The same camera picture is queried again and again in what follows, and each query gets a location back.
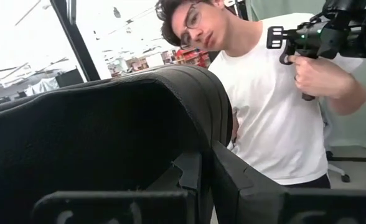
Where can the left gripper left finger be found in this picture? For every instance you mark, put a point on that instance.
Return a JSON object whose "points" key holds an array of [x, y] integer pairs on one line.
{"points": [[108, 207]]}

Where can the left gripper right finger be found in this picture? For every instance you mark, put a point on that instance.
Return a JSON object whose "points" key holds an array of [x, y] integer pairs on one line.
{"points": [[257, 199]]}

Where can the olive rubber slide sandal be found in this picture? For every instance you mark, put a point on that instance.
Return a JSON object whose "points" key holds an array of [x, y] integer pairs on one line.
{"points": [[108, 124]]}

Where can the person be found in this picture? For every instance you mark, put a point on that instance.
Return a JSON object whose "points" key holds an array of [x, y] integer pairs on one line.
{"points": [[264, 124]]}

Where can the white office chair base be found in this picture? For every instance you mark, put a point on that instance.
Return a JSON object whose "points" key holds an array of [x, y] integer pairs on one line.
{"points": [[337, 169]]}

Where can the black background monitor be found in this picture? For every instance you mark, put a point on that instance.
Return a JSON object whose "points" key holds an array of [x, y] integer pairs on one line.
{"points": [[69, 77]]}

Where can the person's hand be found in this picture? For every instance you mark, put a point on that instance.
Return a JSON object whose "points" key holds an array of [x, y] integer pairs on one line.
{"points": [[320, 77]]}

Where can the red storage shelf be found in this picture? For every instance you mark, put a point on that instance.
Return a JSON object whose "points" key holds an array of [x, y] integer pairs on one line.
{"points": [[192, 57]]}

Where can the black stand pole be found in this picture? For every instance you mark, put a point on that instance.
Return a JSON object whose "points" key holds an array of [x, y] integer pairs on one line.
{"points": [[77, 43]]}

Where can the person's glasses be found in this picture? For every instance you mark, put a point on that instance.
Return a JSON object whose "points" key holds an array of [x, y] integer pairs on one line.
{"points": [[190, 21]]}

